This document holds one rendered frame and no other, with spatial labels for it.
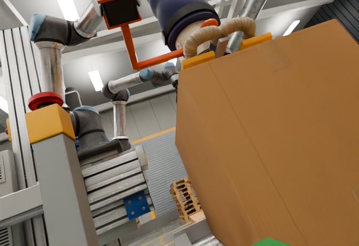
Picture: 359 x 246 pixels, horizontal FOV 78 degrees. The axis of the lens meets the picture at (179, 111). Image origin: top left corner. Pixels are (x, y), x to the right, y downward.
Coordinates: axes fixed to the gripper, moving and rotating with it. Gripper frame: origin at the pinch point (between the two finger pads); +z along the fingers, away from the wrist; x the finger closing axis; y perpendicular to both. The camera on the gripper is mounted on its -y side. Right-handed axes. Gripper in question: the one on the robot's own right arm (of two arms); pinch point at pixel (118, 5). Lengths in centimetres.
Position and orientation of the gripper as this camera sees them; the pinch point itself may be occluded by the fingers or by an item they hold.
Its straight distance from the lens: 58.1
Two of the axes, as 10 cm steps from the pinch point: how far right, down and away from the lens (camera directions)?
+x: -9.2, 3.5, -1.7
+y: -0.3, 3.8, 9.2
